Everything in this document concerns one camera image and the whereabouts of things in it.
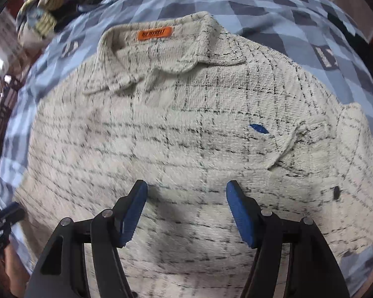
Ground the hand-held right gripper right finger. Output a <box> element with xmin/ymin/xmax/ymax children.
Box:
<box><xmin>226</xmin><ymin>179</ymin><xmax>350</xmax><ymax>298</ymax></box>

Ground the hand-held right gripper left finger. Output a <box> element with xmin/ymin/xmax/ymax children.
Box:
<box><xmin>25</xmin><ymin>179</ymin><xmax>149</xmax><ymax>298</ymax></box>

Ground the cream plaid shirt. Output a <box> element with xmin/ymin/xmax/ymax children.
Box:
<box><xmin>13</xmin><ymin>11</ymin><xmax>373</xmax><ymax>298</ymax></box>

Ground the person's left forearm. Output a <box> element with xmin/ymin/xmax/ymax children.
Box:
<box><xmin>1</xmin><ymin>244</ymin><xmax>30</xmax><ymax>289</ymax></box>

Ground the pile of patterned clothes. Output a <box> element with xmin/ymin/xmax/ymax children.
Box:
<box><xmin>15</xmin><ymin>0</ymin><xmax>112</xmax><ymax>41</ymax></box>

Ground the blue checkered bed sheet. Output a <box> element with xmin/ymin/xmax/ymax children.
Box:
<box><xmin>0</xmin><ymin>0</ymin><xmax>373</xmax><ymax>297</ymax></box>

